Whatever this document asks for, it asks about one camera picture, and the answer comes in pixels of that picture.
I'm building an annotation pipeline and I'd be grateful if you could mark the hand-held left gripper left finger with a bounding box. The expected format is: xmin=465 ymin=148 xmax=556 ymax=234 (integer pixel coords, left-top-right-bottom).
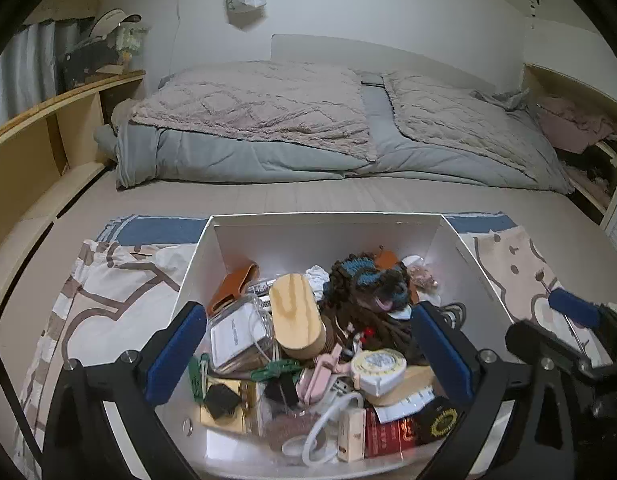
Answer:
xmin=41 ymin=301 xmax=209 ymax=480

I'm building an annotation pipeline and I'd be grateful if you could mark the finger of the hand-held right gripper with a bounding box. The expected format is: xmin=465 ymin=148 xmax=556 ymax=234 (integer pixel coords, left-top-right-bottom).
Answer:
xmin=505 ymin=319 xmax=614 ymax=386
xmin=547 ymin=289 xmax=617 ymax=361

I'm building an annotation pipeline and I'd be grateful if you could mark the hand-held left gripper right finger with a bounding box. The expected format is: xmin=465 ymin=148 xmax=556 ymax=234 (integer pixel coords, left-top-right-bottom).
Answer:
xmin=411 ymin=301 xmax=575 ymax=480

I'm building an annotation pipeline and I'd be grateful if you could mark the blue brown knitted scrunchie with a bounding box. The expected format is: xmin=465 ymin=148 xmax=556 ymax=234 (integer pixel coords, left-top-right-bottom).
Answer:
xmin=329 ymin=255 xmax=414 ymax=311

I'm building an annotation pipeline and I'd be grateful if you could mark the oval wooden case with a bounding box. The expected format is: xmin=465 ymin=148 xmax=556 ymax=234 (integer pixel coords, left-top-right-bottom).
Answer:
xmin=268 ymin=273 xmax=328 ymax=361

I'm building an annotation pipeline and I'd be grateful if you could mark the white cardboard shoe box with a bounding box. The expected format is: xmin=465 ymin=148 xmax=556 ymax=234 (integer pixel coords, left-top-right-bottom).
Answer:
xmin=156 ymin=213 xmax=514 ymax=480

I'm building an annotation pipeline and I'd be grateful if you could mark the green clothes peg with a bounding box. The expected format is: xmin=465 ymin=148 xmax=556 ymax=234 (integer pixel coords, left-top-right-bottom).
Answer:
xmin=251 ymin=360 xmax=302 ymax=381
xmin=188 ymin=354 xmax=209 ymax=403

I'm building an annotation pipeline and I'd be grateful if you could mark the black round tin gold print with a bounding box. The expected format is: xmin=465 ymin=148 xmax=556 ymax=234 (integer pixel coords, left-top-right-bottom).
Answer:
xmin=416 ymin=396 xmax=462 ymax=445

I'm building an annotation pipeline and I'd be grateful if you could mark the clear plastic case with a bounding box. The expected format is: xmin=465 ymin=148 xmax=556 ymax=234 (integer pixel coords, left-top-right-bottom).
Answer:
xmin=206 ymin=295 xmax=276 ymax=376

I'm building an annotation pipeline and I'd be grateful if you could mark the white round tape measure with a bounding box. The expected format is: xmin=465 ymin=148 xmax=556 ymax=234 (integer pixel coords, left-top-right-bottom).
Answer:
xmin=351 ymin=348 xmax=407 ymax=396

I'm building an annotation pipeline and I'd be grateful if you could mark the cartoon printed blanket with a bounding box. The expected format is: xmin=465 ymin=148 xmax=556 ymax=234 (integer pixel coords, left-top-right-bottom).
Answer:
xmin=18 ymin=211 xmax=612 ymax=480

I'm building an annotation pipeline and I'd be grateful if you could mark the yellow flat box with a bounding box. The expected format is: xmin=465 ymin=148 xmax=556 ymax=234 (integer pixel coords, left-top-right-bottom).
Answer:
xmin=201 ymin=380 xmax=256 ymax=433

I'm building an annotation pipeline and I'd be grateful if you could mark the red cardboard box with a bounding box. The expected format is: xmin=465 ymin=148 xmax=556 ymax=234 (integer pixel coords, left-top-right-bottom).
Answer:
xmin=363 ymin=407 xmax=419 ymax=458

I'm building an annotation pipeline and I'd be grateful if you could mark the beige lipstick box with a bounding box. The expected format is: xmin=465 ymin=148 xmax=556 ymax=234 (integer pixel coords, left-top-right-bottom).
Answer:
xmin=337 ymin=407 xmax=367 ymax=462

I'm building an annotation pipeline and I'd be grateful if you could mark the pink hair clip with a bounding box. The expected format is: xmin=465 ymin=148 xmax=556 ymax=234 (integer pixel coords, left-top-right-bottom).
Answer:
xmin=296 ymin=350 xmax=352 ymax=403

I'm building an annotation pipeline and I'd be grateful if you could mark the brown mesh hair net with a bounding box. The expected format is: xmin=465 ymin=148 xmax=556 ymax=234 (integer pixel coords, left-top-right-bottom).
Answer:
xmin=263 ymin=410 xmax=314 ymax=453

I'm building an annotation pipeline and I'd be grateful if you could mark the white crumpled cloth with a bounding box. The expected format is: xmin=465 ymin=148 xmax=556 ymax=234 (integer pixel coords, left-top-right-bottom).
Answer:
xmin=306 ymin=265 xmax=332 ymax=298

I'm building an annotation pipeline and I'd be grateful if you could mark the pile of pink clothes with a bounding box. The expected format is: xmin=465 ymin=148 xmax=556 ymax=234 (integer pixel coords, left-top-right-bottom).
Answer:
xmin=536 ymin=95 xmax=617 ymax=153

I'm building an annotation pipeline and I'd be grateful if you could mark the grey duvet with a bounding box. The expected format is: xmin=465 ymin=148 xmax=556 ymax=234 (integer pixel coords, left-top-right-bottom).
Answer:
xmin=93 ymin=60 xmax=574 ymax=196

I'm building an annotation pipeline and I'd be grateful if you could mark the beige quilted blanket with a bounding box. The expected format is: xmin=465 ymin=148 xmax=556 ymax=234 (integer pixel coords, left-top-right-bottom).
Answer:
xmin=128 ymin=60 xmax=377 ymax=161
xmin=383 ymin=71 xmax=557 ymax=181

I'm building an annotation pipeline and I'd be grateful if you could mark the long wooden shelf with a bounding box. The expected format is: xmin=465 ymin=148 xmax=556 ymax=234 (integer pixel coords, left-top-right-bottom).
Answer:
xmin=0 ymin=70 xmax=146 ymax=271

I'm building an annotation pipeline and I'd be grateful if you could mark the black bag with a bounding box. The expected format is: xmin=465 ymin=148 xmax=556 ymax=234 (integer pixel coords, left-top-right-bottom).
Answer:
xmin=63 ymin=40 xmax=122 ymax=92

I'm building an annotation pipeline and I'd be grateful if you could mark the white headboard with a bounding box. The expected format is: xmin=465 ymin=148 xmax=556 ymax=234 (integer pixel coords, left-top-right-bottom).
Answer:
xmin=271 ymin=34 xmax=522 ymax=92

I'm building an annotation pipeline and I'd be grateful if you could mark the pale green plush toy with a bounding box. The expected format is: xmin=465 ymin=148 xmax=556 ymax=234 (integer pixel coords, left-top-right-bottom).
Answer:
xmin=116 ymin=27 xmax=148 ymax=56

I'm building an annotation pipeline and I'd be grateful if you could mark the grey curtain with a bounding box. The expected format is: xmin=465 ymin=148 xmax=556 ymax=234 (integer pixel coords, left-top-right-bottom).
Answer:
xmin=0 ymin=22 xmax=82 ymax=133

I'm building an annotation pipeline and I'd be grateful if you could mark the white cap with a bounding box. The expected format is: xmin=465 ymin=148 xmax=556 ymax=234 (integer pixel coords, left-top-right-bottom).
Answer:
xmin=88 ymin=8 xmax=142 ymax=36

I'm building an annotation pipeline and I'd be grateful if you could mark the pink fuzzy hair tie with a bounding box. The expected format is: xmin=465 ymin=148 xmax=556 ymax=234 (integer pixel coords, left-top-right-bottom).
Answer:
xmin=406 ymin=265 xmax=439 ymax=291

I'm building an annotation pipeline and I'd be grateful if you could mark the brown leather strap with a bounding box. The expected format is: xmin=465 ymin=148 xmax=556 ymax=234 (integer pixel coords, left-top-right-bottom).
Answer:
xmin=207 ymin=262 xmax=259 ymax=317

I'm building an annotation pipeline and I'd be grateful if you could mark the wooden wall cubby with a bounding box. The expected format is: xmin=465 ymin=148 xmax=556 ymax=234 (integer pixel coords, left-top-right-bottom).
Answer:
xmin=523 ymin=62 xmax=617 ymax=221

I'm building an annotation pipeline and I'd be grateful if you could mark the thin white wall cable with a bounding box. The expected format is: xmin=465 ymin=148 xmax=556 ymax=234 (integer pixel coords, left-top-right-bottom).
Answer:
xmin=174 ymin=0 xmax=185 ymax=56

